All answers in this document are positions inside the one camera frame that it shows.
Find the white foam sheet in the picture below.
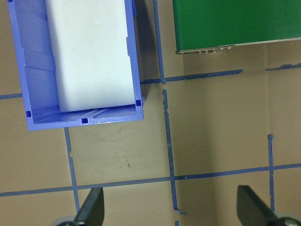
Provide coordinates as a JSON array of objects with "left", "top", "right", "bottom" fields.
[{"left": 44, "top": 0, "right": 137, "bottom": 113}]

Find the blue plastic storage bin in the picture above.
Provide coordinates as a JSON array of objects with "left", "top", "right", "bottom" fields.
[{"left": 6, "top": 0, "right": 145, "bottom": 131}]

